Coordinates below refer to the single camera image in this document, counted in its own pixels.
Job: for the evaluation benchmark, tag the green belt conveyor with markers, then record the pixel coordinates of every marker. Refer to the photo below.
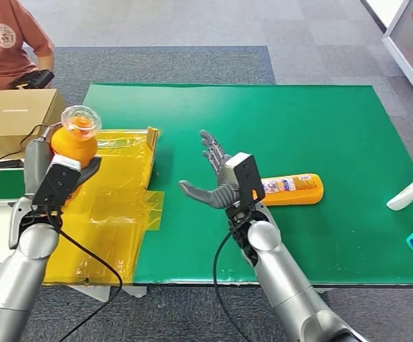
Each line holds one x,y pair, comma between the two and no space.
0,185

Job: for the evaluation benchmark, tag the flat black power adapter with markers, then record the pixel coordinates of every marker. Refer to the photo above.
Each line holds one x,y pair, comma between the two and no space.
7,164

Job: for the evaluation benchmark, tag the yellow transparent film sheet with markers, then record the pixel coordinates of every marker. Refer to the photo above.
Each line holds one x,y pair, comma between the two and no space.
114,222

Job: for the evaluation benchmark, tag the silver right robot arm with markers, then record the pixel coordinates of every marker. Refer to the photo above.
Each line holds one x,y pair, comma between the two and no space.
284,278

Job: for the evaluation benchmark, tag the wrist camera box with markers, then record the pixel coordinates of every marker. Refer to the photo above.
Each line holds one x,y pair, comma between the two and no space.
57,181
245,181

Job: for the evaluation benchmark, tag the white plastic bottle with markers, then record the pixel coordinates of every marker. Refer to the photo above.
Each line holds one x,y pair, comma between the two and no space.
411,189

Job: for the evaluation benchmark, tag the orange bottle with clear cap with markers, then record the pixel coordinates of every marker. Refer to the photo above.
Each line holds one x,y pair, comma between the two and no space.
295,190
75,144

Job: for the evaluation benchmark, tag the black handheld device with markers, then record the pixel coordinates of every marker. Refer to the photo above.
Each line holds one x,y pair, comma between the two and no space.
32,79

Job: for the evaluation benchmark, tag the green table mat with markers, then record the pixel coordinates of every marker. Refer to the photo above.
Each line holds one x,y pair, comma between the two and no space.
299,127

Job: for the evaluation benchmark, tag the person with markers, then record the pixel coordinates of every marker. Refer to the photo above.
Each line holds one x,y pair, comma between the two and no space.
0,52

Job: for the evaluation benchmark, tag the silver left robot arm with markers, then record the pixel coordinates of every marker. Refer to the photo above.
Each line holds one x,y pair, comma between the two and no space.
14,283

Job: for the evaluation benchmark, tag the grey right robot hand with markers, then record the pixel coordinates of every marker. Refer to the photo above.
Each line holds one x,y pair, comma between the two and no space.
220,189

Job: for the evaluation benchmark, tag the white table support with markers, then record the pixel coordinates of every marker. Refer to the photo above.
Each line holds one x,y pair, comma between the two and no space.
100,292

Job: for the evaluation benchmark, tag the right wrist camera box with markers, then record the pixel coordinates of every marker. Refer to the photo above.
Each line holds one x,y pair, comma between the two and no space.
245,181

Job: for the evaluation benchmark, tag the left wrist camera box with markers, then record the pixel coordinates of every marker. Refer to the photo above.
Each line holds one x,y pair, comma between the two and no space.
57,181

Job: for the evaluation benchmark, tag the brown cardboard box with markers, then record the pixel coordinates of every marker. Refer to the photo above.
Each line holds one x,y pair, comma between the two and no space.
12,118

